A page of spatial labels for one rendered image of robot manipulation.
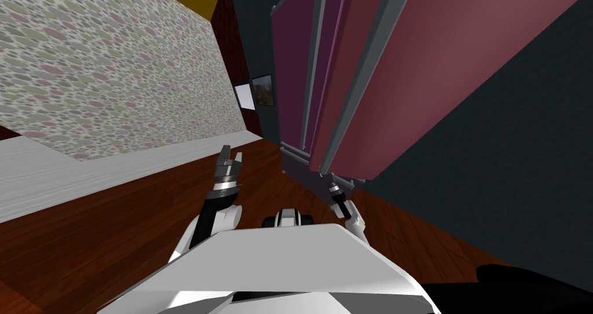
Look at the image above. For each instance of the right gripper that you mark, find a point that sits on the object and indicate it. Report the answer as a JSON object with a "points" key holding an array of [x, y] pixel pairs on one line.
{"points": [[331, 182]]}

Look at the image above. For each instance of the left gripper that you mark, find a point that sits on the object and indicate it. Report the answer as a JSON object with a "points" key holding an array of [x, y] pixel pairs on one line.
{"points": [[228, 169]]}

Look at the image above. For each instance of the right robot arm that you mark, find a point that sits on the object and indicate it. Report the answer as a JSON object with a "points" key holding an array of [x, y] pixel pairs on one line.
{"points": [[354, 219]]}

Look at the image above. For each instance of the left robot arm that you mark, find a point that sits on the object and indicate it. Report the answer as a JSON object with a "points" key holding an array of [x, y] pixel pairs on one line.
{"points": [[214, 212]]}

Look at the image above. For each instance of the white framed picture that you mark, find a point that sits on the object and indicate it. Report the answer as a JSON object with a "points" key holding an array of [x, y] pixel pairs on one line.
{"points": [[244, 97]]}

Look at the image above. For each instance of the dark framed picture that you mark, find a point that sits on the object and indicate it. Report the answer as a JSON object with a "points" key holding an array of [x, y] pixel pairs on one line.
{"points": [[263, 90]]}

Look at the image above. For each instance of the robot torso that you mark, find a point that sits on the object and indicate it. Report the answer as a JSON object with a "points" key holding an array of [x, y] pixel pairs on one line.
{"points": [[287, 263]]}

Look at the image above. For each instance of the dark purple cupboard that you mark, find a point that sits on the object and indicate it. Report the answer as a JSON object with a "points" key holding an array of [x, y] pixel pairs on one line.
{"points": [[289, 73]]}

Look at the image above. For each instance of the maroon cupboard door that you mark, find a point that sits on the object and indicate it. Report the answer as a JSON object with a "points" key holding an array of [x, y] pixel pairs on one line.
{"points": [[417, 73]]}

